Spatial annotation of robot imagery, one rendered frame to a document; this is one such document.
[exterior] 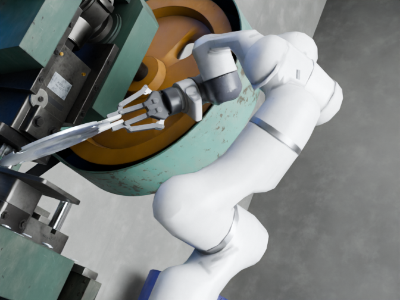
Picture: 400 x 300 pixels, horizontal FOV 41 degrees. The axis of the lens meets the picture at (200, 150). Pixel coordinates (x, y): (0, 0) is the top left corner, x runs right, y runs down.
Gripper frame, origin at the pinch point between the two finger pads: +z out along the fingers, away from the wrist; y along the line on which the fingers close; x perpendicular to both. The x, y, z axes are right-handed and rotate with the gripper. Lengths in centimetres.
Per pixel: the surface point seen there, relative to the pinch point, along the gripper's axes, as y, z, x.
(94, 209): -20, -25, -206
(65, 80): 17.7, 2.8, -14.7
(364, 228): -119, -222, -228
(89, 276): -35.3, 17.6, -13.8
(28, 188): -7.9, 24.1, -6.3
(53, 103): 12.5, 8.4, -14.9
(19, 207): -11.3, 27.9, -6.3
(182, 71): 13, -39, -32
